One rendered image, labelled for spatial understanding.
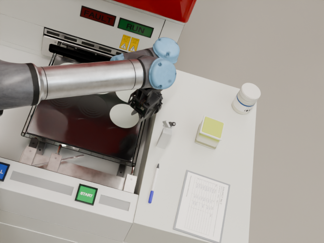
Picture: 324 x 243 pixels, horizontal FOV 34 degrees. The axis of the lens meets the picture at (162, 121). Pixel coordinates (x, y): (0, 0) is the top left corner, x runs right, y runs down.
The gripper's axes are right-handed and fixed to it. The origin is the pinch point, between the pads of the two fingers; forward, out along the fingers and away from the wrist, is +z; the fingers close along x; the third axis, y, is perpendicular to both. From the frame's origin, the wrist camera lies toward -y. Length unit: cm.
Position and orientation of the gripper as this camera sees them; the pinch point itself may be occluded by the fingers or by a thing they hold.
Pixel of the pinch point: (143, 114)
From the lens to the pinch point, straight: 172.5
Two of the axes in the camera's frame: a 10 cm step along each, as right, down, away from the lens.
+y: -6.1, 5.4, -5.8
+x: 7.5, 6.3, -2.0
